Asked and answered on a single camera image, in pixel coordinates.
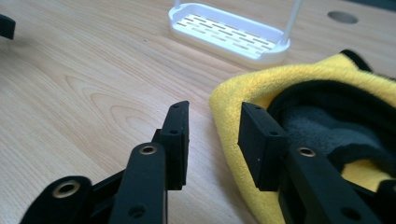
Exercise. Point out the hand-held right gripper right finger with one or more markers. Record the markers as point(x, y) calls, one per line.
point(260, 146)

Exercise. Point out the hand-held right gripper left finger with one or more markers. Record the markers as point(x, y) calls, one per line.
point(176, 146)

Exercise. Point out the yellow towel with black edge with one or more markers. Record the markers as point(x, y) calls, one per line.
point(239, 93)

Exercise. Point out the white towel rack with tray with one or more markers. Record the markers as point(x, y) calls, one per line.
point(274, 55)

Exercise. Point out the grey round table grommet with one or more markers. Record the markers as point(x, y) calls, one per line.
point(342, 17)

